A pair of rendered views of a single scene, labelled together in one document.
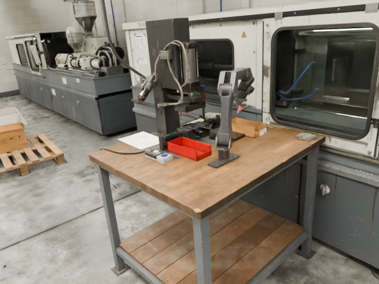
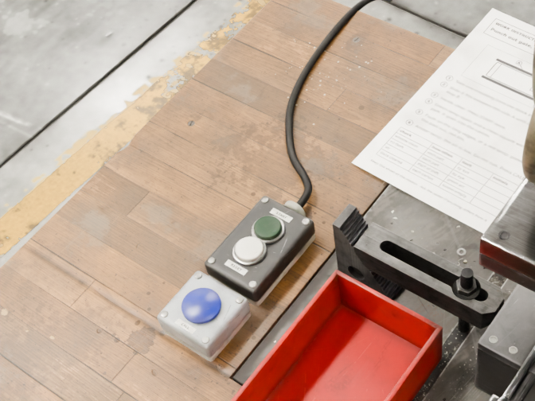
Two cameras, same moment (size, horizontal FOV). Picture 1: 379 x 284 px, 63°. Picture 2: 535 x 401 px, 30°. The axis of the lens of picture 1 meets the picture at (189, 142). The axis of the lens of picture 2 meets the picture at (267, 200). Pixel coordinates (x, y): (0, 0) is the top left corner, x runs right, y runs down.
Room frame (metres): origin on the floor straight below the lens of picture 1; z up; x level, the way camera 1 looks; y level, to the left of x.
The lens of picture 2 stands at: (1.68, -0.40, 1.77)
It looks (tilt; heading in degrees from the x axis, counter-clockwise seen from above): 52 degrees down; 88
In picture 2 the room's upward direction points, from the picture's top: 12 degrees counter-clockwise
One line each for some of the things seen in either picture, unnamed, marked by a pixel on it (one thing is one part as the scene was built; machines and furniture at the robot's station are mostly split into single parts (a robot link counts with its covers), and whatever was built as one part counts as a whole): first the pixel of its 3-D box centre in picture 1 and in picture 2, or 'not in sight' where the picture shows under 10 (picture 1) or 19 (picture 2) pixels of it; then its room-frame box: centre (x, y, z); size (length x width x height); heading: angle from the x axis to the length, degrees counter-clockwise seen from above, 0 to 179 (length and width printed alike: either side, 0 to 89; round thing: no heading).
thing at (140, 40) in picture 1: (140, 48); not in sight; (3.56, 0.46, 1.41); 0.25 x 0.01 x 0.33; 38
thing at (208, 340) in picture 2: (164, 160); (206, 321); (1.61, 0.15, 0.90); 0.07 x 0.07 x 0.06; 42
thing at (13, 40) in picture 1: (42, 52); not in sight; (8.10, 3.47, 1.24); 2.95 x 0.98 x 0.90; 38
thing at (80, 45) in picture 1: (87, 33); not in sight; (6.03, 1.71, 1.60); 2.54 x 0.84 x 1.26; 38
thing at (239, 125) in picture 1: (245, 127); not in sight; (1.99, -0.38, 0.93); 0.25 x 0.13 x 0.08; 42
